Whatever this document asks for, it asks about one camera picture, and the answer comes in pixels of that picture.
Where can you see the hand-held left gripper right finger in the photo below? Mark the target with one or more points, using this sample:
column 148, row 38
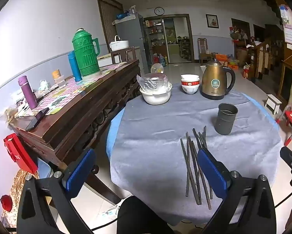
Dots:
column 212, row 173

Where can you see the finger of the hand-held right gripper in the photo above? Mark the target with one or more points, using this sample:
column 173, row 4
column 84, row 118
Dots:
column 288, row 154

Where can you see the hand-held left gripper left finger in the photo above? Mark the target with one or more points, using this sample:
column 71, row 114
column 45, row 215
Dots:
column 79, row 171

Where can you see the bundle of dark chopsticks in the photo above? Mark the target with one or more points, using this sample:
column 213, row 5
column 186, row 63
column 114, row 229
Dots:
column 191, row 160

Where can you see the grey metal utensil holder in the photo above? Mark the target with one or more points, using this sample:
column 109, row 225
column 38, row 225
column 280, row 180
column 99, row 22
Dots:
column 225, row 123

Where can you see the small white stool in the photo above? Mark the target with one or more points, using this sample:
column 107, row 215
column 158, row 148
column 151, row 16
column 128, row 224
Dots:
column 274, row 102

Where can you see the dark wooden sideboard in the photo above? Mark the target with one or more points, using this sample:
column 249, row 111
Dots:
column 87, row 117

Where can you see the blue table cover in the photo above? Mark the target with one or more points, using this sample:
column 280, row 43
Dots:
column 113, row 126

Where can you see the red paper bag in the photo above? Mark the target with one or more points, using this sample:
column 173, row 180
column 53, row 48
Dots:
column 20, row 154

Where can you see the round table with grey cloth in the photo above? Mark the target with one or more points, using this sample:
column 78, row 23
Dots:
column 158, row 136

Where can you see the black smartphone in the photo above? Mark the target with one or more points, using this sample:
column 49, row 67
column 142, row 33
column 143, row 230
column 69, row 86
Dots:
column 37, row 119

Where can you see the person's black trouser leg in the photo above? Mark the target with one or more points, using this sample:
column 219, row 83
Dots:
column 141, row 217

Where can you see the pink checkered cloth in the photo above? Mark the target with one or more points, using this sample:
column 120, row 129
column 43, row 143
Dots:
column 63, row 95

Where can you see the small red object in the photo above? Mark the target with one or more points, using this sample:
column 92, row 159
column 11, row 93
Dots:
column 6, row 202

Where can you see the red banded white bowl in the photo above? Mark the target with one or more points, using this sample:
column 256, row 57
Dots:
column 190, row 89

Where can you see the gold electric kettle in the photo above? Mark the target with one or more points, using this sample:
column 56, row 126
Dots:
column 214, row 82

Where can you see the clear glass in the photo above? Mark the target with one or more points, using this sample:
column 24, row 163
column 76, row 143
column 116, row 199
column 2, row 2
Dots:
column 60, row 81

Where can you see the white enamel basin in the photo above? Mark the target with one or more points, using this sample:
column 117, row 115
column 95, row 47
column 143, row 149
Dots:
column 157, row 98

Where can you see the red white carton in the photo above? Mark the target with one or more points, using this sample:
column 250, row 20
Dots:
column 246, row 72

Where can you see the purple bottle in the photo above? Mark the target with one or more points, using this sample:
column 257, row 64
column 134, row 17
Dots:
column 28, row 92

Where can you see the orange cup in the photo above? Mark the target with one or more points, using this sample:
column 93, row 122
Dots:
column 56, row 74

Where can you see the wooden stair railing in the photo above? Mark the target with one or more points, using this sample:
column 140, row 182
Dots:
column 260, row 53

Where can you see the blue thermos flask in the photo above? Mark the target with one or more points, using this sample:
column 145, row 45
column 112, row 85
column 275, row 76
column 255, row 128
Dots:
column 74, row 65

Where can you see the white chest freezer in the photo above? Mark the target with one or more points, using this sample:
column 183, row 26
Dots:
column 104, row 59

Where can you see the orange box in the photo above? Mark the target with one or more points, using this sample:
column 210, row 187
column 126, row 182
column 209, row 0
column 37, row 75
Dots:
column 221, row 58

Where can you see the green thermos flask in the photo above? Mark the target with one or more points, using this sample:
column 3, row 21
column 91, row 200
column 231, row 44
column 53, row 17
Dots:
column 86, row 53

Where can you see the small round fan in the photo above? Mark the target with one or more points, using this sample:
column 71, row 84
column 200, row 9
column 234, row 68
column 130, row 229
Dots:
column 157, row 68

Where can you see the blue water jug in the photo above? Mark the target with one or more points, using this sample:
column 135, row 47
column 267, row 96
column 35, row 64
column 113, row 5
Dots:
column 162, row 60

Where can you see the dark wooden chair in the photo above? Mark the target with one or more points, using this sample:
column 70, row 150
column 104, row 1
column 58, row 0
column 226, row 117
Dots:
column 122, row 54

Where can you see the brown wooden chair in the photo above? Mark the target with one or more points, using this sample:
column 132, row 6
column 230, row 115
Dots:
column 202, row 46

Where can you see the grey refrigerator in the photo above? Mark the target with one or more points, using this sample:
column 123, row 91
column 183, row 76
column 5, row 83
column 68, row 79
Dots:
column 130, row 33

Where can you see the shelf with bottles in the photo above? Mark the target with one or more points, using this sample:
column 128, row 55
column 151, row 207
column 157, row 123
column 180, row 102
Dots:
column 154, row 36

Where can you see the brown door curtain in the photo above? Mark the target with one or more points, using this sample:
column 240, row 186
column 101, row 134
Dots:
column 109, row 19

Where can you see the pink wall calendar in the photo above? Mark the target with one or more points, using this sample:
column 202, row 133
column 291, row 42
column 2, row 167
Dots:
column 290, row 29

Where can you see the framed wall picture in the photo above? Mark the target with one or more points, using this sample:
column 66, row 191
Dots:
column 212, row 21

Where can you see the round wall clock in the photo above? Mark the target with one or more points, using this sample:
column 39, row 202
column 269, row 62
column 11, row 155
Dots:
column 159, row 11

